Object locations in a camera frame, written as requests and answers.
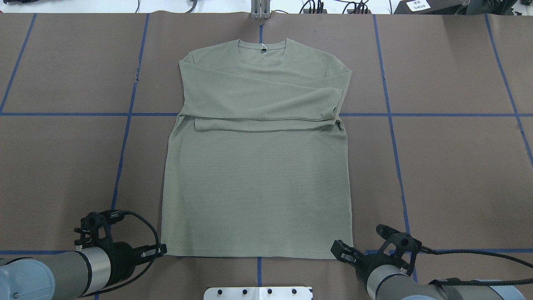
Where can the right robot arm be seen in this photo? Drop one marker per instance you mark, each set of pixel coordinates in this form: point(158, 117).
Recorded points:
point(387, 275)

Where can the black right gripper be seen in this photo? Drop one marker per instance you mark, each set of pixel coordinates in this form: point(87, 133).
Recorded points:
point(368, 263)

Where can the white central column base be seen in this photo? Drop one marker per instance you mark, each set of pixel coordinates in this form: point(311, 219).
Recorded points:
point(259, 293)

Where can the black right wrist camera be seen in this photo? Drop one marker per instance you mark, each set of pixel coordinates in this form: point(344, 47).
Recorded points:
point(406, 247)

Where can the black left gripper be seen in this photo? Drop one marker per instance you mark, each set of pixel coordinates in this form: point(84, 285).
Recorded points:
point(123, 258)

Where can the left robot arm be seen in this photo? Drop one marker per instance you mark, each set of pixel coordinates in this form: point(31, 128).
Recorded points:
point(74, 274)

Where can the aluminium frame post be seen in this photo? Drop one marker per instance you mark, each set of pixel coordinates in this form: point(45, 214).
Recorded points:
point(260, 9)

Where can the green long-sleeve shirt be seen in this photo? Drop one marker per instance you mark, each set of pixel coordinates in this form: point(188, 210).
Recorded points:
point(257, 161)

